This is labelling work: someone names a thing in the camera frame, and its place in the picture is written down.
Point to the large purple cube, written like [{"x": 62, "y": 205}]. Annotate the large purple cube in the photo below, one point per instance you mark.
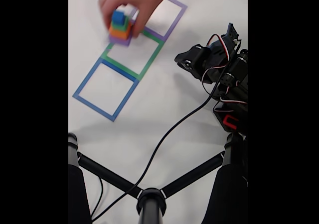
[{"x": 122, "y": 42}]

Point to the green cube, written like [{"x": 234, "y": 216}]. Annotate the green cube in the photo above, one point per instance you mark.
[{"x": 123, "y": 27}]

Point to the orange cube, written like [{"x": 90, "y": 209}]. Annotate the orange cube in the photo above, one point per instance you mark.
[{"x": 119, "y": 34}]

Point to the small blue cube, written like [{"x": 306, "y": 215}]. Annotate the small blue cube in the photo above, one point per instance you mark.
[{"x": 117, "y": 17}]

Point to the red table clamp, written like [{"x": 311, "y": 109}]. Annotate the red table clamp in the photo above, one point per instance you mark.
[{"x": 228, "y": 120}]

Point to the black tripod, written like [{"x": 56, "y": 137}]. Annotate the black tripod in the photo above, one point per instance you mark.
[{"x": 150, "y": 209}]

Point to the purple square frame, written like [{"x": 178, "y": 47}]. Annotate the purple square frame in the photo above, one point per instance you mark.
[{"x": 174, "y": 20}]

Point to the green square frame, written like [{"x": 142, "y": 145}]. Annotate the green square frame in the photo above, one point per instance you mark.
[{"x": 147, "y": 59}]

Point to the blue square frame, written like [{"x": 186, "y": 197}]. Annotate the blue square frame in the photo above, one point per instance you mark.
[{"x": 87, "y": 77}]

